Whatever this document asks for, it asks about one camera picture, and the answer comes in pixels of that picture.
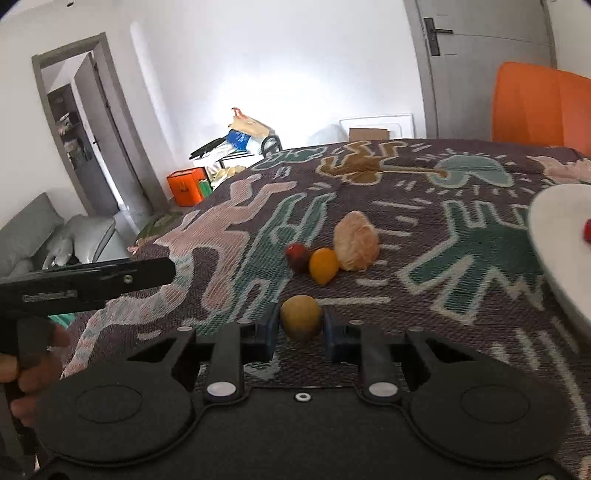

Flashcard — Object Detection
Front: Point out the cluttered shelf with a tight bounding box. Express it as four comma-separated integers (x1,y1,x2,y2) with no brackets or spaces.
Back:
46,83,94,172

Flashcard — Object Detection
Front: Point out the cardboard box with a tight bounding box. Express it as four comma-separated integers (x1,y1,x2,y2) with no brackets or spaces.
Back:
348,128,393,141

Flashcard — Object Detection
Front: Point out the orange chair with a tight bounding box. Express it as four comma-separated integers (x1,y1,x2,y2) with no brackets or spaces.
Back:
491,61,591,149

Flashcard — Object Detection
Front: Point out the black door handle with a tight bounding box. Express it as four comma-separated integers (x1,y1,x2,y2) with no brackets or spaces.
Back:
424,17,454,57

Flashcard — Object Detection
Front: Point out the small yellow citrus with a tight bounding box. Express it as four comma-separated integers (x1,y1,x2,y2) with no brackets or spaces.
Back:
280,295,324,343

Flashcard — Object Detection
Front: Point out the grey sofa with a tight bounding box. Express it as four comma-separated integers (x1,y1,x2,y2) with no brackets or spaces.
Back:
0,192,130,278

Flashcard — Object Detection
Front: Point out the printed figure blanket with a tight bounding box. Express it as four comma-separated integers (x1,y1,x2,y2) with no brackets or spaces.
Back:
60,138,591,464

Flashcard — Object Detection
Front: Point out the clear plastic bag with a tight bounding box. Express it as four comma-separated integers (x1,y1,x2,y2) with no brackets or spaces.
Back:
307,124,345,147

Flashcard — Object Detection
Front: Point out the small orange citrus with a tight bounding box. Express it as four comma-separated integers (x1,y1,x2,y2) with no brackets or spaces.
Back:
308,248,342,286

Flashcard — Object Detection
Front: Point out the paper bag with orange handle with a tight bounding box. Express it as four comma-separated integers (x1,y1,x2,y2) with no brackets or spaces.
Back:
231,107,271,138

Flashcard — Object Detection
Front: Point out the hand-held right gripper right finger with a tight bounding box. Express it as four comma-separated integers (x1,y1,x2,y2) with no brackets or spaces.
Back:
322,305,478,403

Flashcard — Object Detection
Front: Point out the orange box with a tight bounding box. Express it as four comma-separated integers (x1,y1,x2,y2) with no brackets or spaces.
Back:
166,167,210,208

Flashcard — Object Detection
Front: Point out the white bowl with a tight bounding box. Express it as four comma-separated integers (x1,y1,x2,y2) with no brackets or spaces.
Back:
526,184,591,325

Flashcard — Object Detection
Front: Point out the white board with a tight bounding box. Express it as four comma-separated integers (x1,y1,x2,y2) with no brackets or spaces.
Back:
339,113,413,140

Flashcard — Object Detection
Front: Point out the grey door frame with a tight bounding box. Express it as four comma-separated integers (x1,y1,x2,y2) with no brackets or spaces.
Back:
31,33,170,217

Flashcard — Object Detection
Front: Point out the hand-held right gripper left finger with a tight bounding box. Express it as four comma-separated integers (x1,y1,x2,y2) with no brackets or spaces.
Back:
126,306,281,403

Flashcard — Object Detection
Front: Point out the grey door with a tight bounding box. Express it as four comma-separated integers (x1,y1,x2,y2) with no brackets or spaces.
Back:
413,0,557,140

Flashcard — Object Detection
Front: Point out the person's left hand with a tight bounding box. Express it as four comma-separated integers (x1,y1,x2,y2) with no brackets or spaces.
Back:
0,322,71,419

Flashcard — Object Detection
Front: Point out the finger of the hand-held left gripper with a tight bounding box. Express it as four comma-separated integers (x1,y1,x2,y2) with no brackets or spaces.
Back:
91,257,177,300

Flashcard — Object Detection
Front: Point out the black umbrella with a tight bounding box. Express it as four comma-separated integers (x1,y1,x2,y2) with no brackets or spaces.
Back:
189,136,227,160

